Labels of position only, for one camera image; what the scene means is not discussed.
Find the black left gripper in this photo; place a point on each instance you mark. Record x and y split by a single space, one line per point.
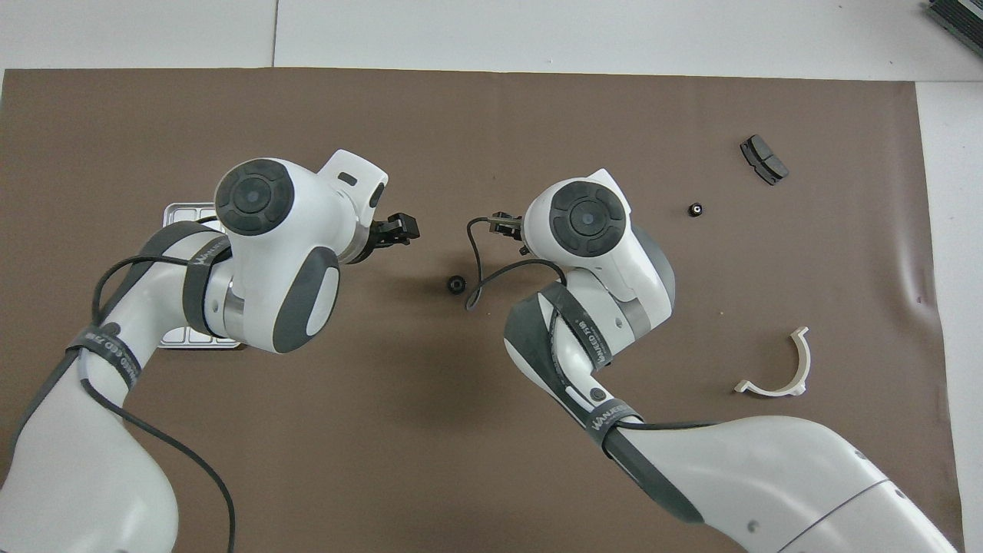
370 242

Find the small black bearing gear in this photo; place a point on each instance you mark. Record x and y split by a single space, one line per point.
690 209

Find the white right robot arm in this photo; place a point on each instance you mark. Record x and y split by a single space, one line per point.
768 476

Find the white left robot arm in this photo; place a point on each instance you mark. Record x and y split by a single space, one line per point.
269 261

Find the silver metal tray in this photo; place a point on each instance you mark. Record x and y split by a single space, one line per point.
184 211

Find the brown paper table mat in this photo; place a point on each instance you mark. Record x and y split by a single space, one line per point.
430 430

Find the dark grey brake pad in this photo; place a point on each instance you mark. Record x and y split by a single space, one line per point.
764 160

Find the dark grey ribbed device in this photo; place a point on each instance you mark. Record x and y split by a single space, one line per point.
960 15

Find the white curved plastic bracket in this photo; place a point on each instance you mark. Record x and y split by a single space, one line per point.
804 362

